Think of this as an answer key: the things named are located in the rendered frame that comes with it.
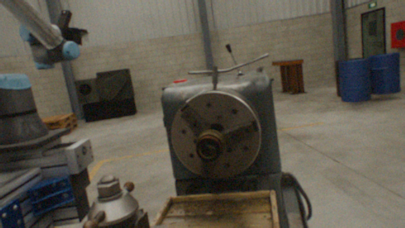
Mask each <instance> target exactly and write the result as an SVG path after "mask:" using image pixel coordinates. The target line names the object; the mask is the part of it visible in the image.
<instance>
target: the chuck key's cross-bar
mask: <svg viewBox="0 0 405 228"><path fill-rule="evenodd" d="M266 57H269V54H265V55H262V56H259V57H257V58H254V59H251V60H249V61H245V62H244V63H242V64H240V65H236V66H233V67H231V68H228V69H225V70H218V73H227V72H230V71H232V70H235V69H237V68H241V67H244V66H246V65H249V64H251V63H252V62H255V61H258V60H260V59H263V58H266ZM210 73H213V71H212V70H203V71H191V72H188V74H189V75H198V74H210Z"/></svg>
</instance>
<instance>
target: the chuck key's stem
mask: <svg viewBox="0 0 405 228"><path fill-rule="evenodd" d="M211 70H212V71H213V73H212V84H213V91H217V83H218V66H212V67H211Z"/></svg>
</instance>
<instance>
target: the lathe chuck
mask: <svg viewBox="0 0 405 228"><path fill-rule="evenodd" d="M211 90H213V89H208V90H205V91H203V92H200V93H199V94H196V95H195V96H194V97H192V98H190V99H189V100H188V101H186V103H185V104H184V105H183V106H182V107H181V109H182V108H183V107H184V106H185V105H186V104H188V105H189V106H191V107H192V108H193V109H194V110H195V111H196V112H197V113H198V114H199V115H200V116H201V117H202V118H203V119H205V120H206V121H207V122H208V123H209V124H220V125H222V126H223V127H224V128H227V127H231V126H234V125H238V124H244V123H247V122H251V121H254V120H256V121H257V125H258V129H259V131H257V132H255V133H254V136H251V137H246V138H243V139H241V141H236V142H232V144H230V145H227V146H225V150H224V152H223V153H222V154H221V155H220V156H219V157H218V158H217V159H216V160H215V163H214V167H213V172H212V175H211V179H226V178H230V177H233V176H235V175H239V174H240V173H242V172H243V171H245V170H246V169H247V168H248V167H249V166H250V165H251V164H252V163H253V161H254V159H255V157H256V156H257V154H258V151H259V147H260V144H261V126H260V122H259V118H258V115H257V113H256V111H255V109H254V108H253V106H252V105H251V104H250V102H248V100H246V99H245V98H244V97H242V96H240V95H238V94H237V93H235V92H233V91H230V90H228V89H217V90H218V91H211ZM181 109H179V110H178V112H177V114H176V115H175V118H174V120H173V125H172V129H171V138H172V143H173V147H174V149H175V152H176V154H177V156H178V157H179V158H180V160H181V161H182V163H183V164H184V165H185V166H186V167H187V168H188V169H189V170H190V171H192V172H194V173H195V174H197V175H199V173H200V169H201V162H202V160H201V159H200V157H198V155H197V153H196V142H197V137H196V136H195V135H194V132H193V130H192V129H191V128H190V127H189V124H188V123H187V122H186V121H185V120H184V119H183V118H182V117H181V114H182V112H181V111H180V110H181Z"/></svg>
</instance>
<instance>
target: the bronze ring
mask: <svg viewBox="0 0 405 228"><path fill-rule="evenodd" d="M206 142H210V143H213V144H214V145H215V146H216V148H215V149H211V148H209V147H207V145H206ZM225 145H226V144H225V139H224V137H223V136H222V135H221V134H220V133H219V132H217V130H211V129H210V130H205V132H202V133H201V134H200V135H199V137H198V138H197V142H196V153H197V155H198V157H200V159H202V160H204V161H207V162H211V161H214V160H216V159H217V158H218V157H219V156H220V155H221V154H222V153H223V152H224V150H225Z"/></svg>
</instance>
